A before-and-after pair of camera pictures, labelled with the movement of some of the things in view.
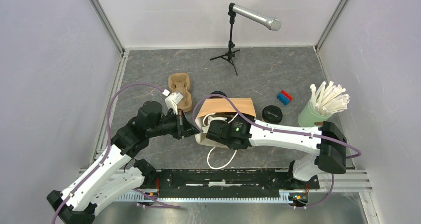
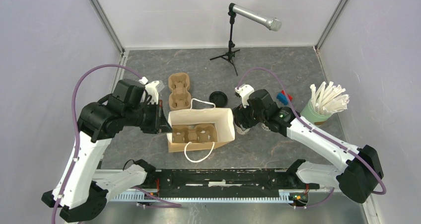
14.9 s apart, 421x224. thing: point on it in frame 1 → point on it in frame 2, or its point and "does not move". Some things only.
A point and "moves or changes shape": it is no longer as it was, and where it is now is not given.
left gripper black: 183,127 → 160,123
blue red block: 284,97 does not move
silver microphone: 273,24 does not move
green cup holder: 309,115 does not move
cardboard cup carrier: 179,83 does not move
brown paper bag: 219,109 moves or changes shape
